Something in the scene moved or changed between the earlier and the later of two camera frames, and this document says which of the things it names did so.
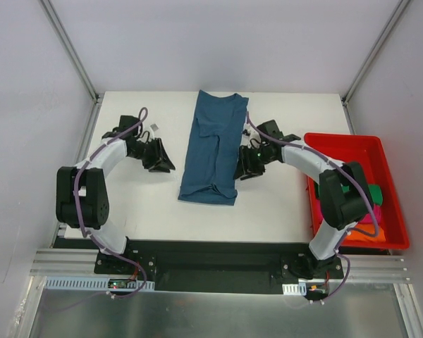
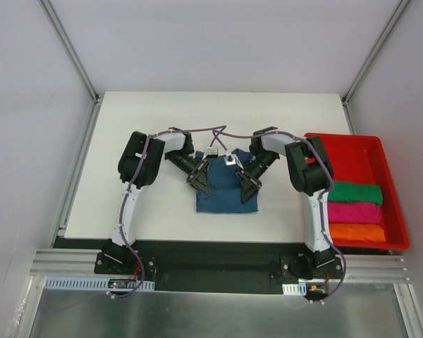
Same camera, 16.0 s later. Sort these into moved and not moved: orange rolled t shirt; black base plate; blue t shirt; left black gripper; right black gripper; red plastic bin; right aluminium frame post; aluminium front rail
Moved: blue t shirt; right black gripper; left black gripper
Not moved: orange rolled t shirt; red plastic bin; black base plate; right aluminium frame post; aluminium front rail
